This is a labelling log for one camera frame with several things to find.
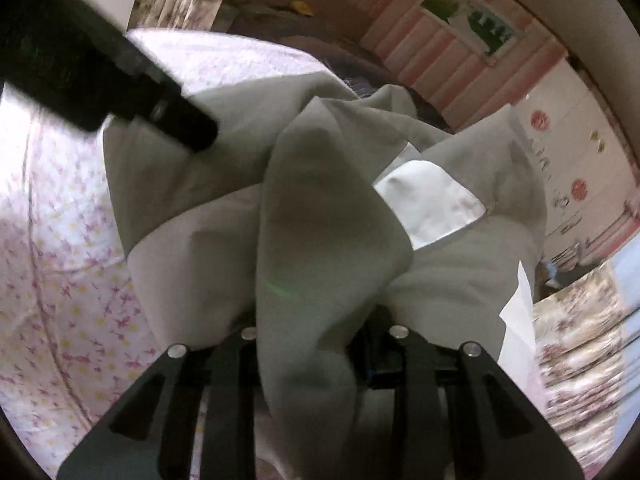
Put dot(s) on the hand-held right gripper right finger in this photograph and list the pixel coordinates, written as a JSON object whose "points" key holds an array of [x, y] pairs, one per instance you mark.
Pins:
{"points": [[380, 360]]}

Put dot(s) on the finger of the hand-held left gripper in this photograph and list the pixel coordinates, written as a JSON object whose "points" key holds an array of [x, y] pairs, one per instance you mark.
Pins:
{"points": [[187, 120]]}

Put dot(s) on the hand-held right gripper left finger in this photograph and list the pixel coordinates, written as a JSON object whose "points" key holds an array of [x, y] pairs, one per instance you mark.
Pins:
{"points": [[230, 375]]}

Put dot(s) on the grey white large garment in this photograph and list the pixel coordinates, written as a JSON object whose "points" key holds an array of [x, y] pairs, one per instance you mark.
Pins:
{"points": [[325, 220]]}

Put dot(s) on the mauve bed quilt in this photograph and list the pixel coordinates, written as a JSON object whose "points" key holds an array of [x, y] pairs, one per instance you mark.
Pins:
{"points": [[280, 35]]}

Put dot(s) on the small yellow toy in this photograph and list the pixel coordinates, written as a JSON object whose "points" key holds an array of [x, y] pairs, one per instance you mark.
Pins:
{"points": [[301, 7]]}

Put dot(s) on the pink floral bed sheet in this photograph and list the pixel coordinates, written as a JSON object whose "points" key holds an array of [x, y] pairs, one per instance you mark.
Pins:
{"points": [[60, 240]]}

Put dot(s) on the floral quilt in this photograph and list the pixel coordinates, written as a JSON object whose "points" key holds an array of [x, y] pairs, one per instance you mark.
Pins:
{"points": [[580, 350]]}

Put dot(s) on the white wardrobe with stickers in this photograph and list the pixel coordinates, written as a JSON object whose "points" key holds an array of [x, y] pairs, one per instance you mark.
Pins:
{"points": [[590, 135]]}

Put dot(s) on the green wall picture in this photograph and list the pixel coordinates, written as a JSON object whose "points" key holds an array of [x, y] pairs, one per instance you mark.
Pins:
{"points": [[480, 25]]}

